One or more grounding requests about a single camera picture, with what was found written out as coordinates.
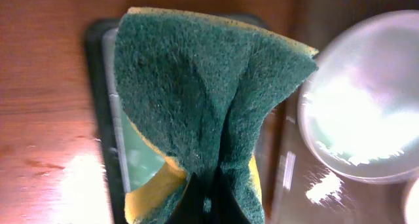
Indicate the green yellow scrub sponge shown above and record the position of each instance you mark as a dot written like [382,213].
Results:
[197,88]

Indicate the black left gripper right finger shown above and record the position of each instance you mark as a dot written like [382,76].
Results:
[224,207]

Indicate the green rectangular tray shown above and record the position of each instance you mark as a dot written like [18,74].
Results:
[129,162]

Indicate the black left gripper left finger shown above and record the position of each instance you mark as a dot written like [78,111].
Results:
[190,209]

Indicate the cream white plate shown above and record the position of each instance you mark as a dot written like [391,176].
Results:
[411,203]

